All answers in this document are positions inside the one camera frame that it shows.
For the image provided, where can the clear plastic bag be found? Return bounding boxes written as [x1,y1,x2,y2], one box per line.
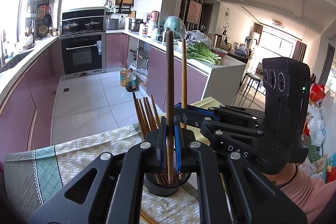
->
[185,30,214,47]

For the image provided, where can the pink bowl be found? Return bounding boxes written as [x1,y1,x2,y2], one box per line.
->
[211,47,228,59]

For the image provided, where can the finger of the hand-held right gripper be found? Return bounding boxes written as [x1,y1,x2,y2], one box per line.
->
[181,112,260,146]
[175,105,265,123]

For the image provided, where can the living room window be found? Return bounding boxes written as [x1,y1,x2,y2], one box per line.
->
[259,30,298,59]

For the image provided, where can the dark filled plastic bag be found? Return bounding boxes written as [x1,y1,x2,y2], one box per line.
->
[234,44,250,56]

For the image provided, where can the yellow cloth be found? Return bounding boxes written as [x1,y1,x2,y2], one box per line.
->
[190,97,223,110]

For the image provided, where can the wall clock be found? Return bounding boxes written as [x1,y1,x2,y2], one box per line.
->
[224,8,232,28]

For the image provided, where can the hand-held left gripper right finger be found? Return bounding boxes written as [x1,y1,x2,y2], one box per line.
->
[174,115,307,224]

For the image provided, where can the steel stock pot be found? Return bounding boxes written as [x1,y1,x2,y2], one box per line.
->
[128,17,143,32]

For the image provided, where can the green leafy vegetables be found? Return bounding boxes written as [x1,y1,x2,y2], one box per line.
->
[184,42,223,65]

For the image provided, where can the black mesh utensil holder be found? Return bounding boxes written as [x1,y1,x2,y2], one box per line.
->
[144,172,192,197]

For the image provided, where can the round stool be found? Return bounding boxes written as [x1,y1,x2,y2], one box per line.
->
[240,72,264,104]

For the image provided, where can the black integrated stove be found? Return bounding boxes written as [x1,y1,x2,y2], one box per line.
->
[62,8,105,35]

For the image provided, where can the beige teal patterned tablecloth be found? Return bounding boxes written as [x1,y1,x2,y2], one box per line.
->
[4,123,226,224]

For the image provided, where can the black built-in oven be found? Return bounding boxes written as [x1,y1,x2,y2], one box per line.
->
[61,33,107,75]

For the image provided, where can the white plastic bags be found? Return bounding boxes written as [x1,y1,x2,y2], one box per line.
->
[306,106,327,147]

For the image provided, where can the steel faucet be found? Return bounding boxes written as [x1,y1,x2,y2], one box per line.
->
[0,28,8,64]

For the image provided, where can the mint green appliance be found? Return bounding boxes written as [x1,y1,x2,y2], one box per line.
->
[163,16,185,37]

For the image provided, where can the hanging pans and utensils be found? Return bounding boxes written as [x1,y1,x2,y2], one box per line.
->
[33,2,53,39]

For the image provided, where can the black pot glass lid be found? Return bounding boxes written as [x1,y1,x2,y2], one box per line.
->
[63,21,79,31]
[85,19,102,30]

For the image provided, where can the red gift bag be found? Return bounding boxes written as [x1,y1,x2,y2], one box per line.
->
[310,83,326,109]

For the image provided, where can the kitchen sink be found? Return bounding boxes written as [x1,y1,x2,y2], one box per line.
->
[0,51,32,73]

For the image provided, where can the bunch of chopsticks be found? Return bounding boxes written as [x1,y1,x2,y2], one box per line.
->
[133,92,168,186]

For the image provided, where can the white kitchen countertop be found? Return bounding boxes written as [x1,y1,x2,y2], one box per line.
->
[0,27,247,98]

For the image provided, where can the purple kitchen cabinets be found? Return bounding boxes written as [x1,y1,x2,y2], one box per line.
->
[0,32,210,153]

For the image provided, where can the dark brown wooden chopstick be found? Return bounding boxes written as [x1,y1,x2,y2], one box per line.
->
[165,30,175,186]

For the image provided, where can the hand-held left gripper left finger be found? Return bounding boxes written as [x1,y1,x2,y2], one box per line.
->
[30,116,168,224]

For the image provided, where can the framed wall picture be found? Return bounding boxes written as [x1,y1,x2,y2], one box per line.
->
[186,0,202,25]

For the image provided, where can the cooking oil bottles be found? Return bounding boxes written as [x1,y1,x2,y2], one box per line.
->
[125,68,137,92]

